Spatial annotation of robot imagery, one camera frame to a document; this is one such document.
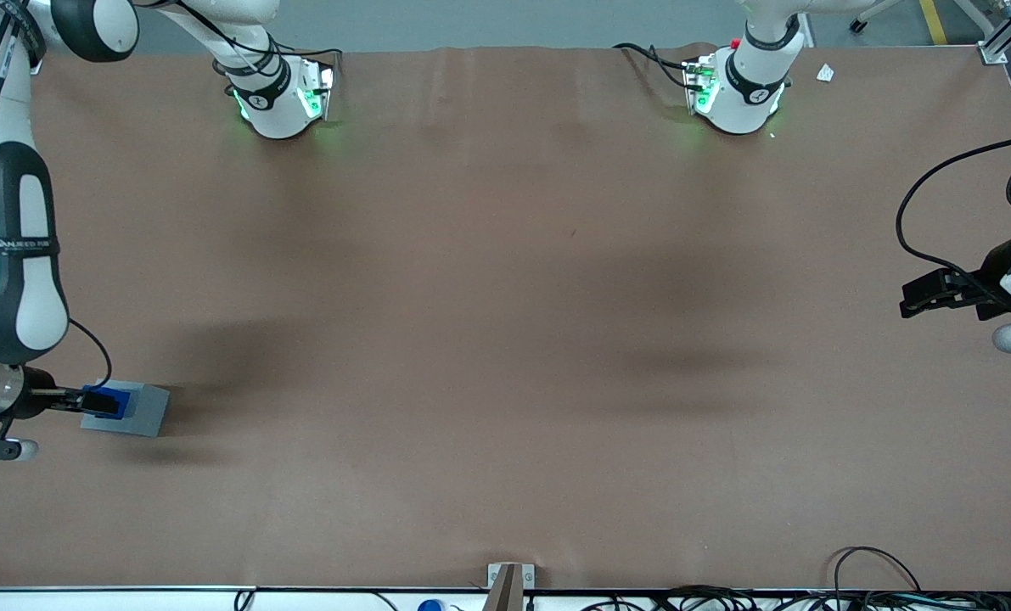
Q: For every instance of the brown table mat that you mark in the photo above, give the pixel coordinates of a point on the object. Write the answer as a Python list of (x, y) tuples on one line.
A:
[(505, 339)]

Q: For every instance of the chair leg with caster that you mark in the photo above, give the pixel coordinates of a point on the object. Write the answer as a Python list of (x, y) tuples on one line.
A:
[(874, 15)]

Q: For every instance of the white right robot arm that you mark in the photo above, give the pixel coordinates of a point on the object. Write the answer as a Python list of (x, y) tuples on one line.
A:
[(13, 297)]

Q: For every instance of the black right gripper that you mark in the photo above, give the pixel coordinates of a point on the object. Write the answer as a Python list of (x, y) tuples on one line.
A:
[(36, 394)]

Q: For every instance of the blue plastic part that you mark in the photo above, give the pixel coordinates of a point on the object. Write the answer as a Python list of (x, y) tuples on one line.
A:
[(127, 400)]

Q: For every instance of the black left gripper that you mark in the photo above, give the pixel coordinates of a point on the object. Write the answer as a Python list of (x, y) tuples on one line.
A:
[(991, 273)]

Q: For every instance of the gray square base block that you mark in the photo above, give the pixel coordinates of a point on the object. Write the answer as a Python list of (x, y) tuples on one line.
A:
[(150, 412)]

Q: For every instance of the white paper scrap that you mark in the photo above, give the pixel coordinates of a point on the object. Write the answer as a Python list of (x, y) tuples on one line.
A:
[(825, 73)]

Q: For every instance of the metal bracket with brown post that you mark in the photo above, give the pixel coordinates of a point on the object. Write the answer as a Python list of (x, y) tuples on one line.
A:
[(509, 581)]

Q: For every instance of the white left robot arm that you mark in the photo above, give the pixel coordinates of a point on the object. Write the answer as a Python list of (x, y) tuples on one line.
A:
[(743, 102)]

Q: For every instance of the blue round cap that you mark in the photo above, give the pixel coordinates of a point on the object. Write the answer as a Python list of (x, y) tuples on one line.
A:
[(430, 606)]

